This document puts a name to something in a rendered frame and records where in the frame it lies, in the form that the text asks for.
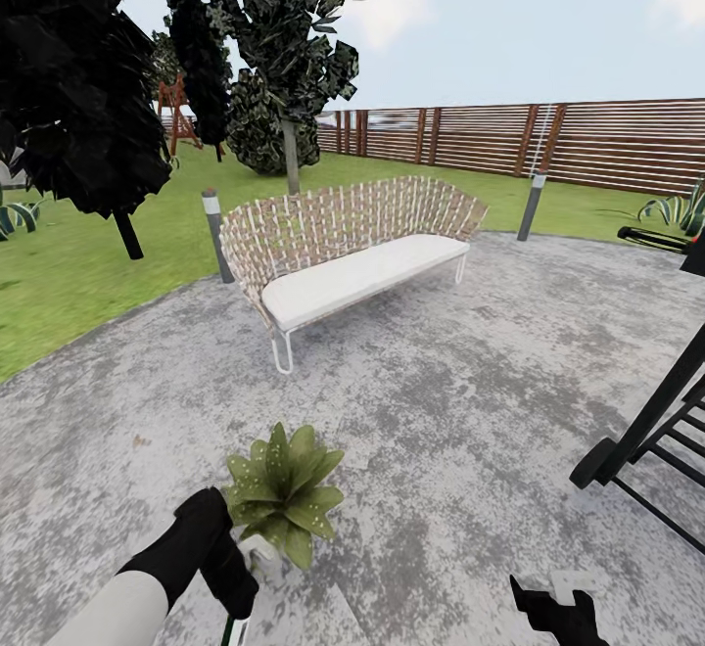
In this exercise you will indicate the pot plant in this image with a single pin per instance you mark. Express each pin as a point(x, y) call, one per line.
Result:
point(275, 492)

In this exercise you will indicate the insectifuge atomizer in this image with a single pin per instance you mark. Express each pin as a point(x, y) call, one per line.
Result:
point(235, 631)

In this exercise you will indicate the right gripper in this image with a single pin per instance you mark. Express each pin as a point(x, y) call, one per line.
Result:
point(546, 615)

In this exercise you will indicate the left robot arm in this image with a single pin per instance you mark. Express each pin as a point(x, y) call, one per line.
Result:
point(131, 609)

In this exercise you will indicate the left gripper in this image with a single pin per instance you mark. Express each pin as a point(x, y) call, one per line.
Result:
point(233, 584)

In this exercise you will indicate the garden chair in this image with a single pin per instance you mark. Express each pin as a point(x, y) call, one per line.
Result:
point(409, 238)

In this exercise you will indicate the charcoal grill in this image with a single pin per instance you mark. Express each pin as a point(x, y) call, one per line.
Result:
point(604, 462)

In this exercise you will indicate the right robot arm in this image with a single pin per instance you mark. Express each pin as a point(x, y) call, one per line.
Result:
point(566, 610)

